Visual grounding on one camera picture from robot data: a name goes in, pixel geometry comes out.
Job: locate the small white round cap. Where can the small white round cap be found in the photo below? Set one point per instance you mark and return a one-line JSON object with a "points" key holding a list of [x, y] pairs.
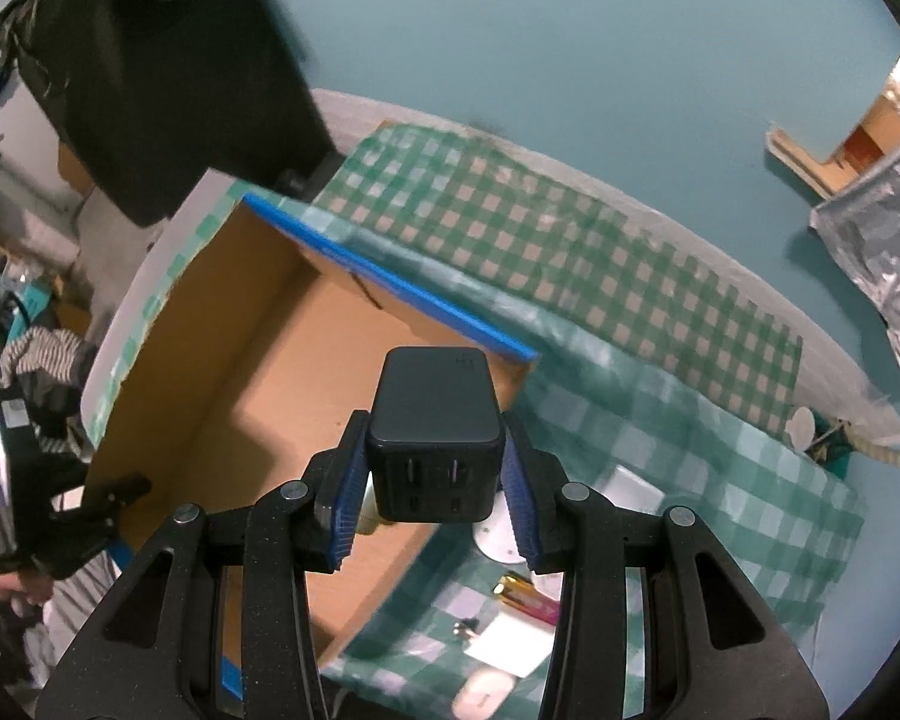
{"points": [[799, 427]]}

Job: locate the white earbud case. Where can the white earbud case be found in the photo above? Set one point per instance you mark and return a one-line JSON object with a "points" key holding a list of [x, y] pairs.
{"points": [[484, 694]]}

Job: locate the round white disc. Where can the round white disc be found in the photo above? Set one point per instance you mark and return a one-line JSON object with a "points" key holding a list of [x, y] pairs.
{"points": [[495, 540]]}

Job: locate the striped cloth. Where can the striped cloth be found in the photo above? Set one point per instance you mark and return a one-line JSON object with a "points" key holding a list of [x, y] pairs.
{"points": [[49, 360]]}

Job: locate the green checkered tablecloth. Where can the green checkered tablecloth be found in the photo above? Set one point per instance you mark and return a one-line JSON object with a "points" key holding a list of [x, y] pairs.
{"points": [[570, 240]]}

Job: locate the gold and pink lighter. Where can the gold and pink lighter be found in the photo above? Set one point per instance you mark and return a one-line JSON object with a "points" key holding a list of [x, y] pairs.
{"points": [[526, 594]]}

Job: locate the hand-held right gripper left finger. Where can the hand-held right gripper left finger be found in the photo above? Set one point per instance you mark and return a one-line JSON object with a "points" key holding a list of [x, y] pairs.
{"points": [[343, 510]]}

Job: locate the crumpled silver foil sheet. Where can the crumpled silver foil sheet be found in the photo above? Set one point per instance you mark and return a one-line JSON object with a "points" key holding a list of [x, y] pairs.
{"points": [[881, 240]]}

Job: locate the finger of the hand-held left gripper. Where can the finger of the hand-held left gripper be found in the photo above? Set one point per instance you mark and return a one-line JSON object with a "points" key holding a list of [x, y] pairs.
{"points": [[90, 525]]}

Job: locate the white rectangular adapter block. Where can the white rectangular adapter block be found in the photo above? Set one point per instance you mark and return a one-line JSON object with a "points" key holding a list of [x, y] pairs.
{"points": [[506, 641]]}

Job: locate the wooden shelf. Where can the wooden shelf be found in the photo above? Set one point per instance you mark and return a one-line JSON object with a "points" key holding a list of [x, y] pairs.
{"points": [[840, 150]]}

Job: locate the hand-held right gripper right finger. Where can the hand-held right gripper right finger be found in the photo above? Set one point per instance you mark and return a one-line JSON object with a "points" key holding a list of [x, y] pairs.
{"points": [[523, 517]]}

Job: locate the black power adapter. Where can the black power adapter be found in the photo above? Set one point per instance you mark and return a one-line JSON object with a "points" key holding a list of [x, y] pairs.
{"points": [[435, 435]]}

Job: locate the cardboard box with blue outside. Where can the cardboard box with blue outside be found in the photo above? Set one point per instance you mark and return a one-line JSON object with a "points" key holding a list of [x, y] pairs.
{"points": [[270, 360]]}

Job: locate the large black chair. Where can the large black chair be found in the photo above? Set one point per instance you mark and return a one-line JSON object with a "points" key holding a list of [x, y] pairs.
{"points": [[172, 67]]}

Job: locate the small metal clip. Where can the small metal clip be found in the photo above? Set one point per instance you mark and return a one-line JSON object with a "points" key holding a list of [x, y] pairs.
{"points": [[465, 626]]}

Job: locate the grey cloth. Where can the grey cloth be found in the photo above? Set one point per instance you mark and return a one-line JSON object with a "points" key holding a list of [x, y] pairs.
{"points": [[75, 615]]}

